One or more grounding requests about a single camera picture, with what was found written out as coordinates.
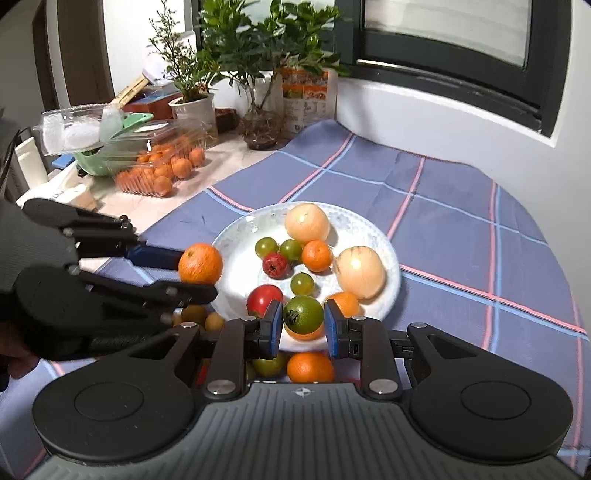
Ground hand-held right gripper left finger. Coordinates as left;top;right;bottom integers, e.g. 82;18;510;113
129;299;284;400

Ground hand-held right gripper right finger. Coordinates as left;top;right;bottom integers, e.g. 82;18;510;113
323;299;468;400

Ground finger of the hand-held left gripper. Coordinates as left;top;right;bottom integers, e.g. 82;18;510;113
22;198;185;273
68;265;219;325

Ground orange mandarin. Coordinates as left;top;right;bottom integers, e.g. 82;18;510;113
287;352;335;384
178;243;223;284
329;292;361;319
301;240;333;273

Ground large green tomato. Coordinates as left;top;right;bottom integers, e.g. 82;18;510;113
283;295;325;335

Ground white blue-patterned plate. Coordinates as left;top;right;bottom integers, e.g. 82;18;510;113
210;202;402;354

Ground person's left hand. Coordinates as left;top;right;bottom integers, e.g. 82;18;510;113
0;323;41;380

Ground group of red tomatoes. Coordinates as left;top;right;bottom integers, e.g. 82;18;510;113
246;252;291;319

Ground pile of small oranges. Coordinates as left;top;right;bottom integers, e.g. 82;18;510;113
115;143;206;199

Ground green plastic scoop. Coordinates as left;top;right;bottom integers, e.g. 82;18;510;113
74;113;155;177

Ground large beige onion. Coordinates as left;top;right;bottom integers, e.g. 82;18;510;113
284;203;331;243

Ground white cardboard box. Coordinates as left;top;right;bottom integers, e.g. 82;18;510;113
16;164;98;210

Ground clear plastic clamshell box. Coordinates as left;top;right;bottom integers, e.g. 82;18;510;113
99;117;218;199

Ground white plant pot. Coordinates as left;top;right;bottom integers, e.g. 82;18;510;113
168;92;218;148

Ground red brown box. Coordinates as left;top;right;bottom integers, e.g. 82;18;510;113
122;95;183;121

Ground small dark brown object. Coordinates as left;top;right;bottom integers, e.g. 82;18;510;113
215;108;241;134

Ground clear plastic container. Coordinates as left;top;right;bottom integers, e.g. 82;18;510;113
41;104;125;155

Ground glass vase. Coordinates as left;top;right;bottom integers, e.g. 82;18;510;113
240;108;284;151

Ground blue checked tablecloth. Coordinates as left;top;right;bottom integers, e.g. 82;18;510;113
0;119;591;478

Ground wooden sticks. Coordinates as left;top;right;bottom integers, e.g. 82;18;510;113
111;76;151;107

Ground white paper sheet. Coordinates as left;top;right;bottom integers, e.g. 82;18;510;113
141;60;174;86

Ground thin-leaved green plant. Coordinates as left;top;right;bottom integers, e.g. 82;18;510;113
148;7;222;102

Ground printed orange white carton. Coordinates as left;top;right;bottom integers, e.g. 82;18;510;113
281;68;340;137

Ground brown wooden door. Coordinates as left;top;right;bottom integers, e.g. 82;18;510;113
44;0;115;110

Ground broad-leaved green plant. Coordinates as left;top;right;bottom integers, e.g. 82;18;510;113
198;0;352;121

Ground dark framed window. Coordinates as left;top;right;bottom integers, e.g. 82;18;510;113
332;0;568;138

